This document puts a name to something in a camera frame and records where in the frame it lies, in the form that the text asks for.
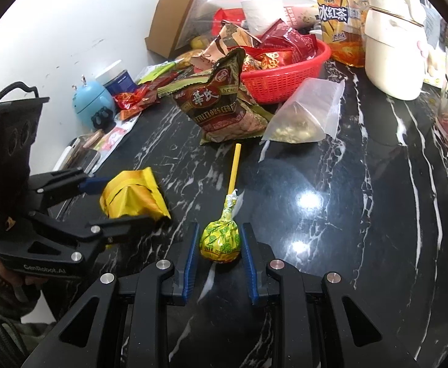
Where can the clear plastic pouch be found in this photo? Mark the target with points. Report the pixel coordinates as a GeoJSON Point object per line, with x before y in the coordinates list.
{"type": "Point", "coordinates": [309, 115]}

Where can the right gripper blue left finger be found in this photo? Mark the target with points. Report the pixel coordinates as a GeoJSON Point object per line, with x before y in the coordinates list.
{"type": "Point", "coordinates": [191, 263]}

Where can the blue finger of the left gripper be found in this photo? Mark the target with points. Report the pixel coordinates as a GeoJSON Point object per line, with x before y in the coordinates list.
{"type": "Point", "coordinates": [93, 185]}
{"type": "Point", "coordinates": [119, 230]}

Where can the red snack packets pile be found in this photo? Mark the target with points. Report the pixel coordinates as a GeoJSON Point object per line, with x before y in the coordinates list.
{"type": "Point", "coordinates": [131, 103]}

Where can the green yellow lollipop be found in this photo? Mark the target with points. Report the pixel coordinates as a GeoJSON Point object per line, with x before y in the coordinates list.
{"type": "Point", "coordinates": [220, 241]}

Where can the clear plastic container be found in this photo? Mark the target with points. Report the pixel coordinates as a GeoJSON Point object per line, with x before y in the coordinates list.
{"type": "Point", "coordinates": [216, 15]}

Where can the dark red snack bag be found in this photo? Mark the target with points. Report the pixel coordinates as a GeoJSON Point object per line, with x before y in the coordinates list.
{"type": "Point", "coordinates": [281, 35]}

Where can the iced tea bottle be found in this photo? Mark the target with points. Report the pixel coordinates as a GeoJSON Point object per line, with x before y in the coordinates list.
{"type": "Point", "coordinates": [342, 25]}

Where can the cream white kettle jug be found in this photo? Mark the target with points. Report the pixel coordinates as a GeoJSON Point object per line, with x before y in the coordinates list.
{"type": "Point", "coordinates": [395, 41]}

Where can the yellow snack packet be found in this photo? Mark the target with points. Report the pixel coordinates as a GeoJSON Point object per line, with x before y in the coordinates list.
{"type": "Point", "coordinates": [133, 193]}

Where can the red plastic basket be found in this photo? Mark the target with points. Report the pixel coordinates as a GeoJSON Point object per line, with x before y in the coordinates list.
{"type": "Point", "coordinates": [272, 86]}

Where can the red gold snack packet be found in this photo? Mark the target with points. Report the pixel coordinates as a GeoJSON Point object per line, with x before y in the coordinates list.
{"type": "Point", "coordinates": [267, 60]}

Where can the brown cardboard box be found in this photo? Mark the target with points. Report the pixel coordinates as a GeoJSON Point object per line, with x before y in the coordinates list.
{"type": "Point", "coordinates": [175, 23]}

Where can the blue round gadget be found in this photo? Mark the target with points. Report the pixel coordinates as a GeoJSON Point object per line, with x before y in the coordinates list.
{"type": "Point", "coordinates": [94, 106]}

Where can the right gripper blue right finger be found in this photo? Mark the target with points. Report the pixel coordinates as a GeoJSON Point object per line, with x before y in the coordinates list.
{"type": "Point", "coordinates": [248, 254]}

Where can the cereal snack bag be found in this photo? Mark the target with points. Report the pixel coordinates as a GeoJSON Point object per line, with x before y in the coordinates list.
{"type": "Point", "coordinates": [218, 102]}

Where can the lime green packet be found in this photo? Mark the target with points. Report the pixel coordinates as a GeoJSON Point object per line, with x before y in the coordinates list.
{"type": "Point", "coordinates": [151, 73]}

